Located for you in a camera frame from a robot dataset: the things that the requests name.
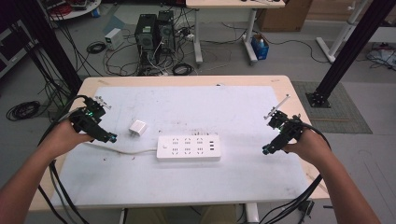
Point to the person's right hand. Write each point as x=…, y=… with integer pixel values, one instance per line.
x=306, y=147

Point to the white power strip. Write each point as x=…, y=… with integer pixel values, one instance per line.
x=188, y=147

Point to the round white table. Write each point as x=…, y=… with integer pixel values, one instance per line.
x=77, y=9

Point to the black metal frame post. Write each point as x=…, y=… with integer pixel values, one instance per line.
x=351, y=46
x=49, y=43

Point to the brown cardboard box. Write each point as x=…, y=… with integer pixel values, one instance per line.
x=286, y=15

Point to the white power adapter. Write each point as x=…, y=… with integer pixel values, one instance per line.
x=138, y=128

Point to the white table leg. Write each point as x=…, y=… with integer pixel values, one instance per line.
x=251, y=213

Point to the white table mat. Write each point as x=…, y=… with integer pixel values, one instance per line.
x=186, y=180

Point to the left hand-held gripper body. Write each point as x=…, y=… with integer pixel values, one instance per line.
x=85, y=119

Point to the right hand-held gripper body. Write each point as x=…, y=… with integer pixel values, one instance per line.
x=288, y=127

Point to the wooden desk with white legs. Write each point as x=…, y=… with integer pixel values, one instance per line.
x=230, y=3

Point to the white box device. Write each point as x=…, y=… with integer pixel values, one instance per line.
x=113, y=38

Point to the grey floor mat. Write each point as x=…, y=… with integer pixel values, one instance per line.
x=345, y=112

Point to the large black computer tower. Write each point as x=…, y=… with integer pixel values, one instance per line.
x=145, y=37

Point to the person's left hand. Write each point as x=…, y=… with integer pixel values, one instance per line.
x=65, y=135

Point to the small black computer tower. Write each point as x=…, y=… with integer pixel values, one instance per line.
x=166, y=31

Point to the white metal stand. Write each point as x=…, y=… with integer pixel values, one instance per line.
x=341, y=34

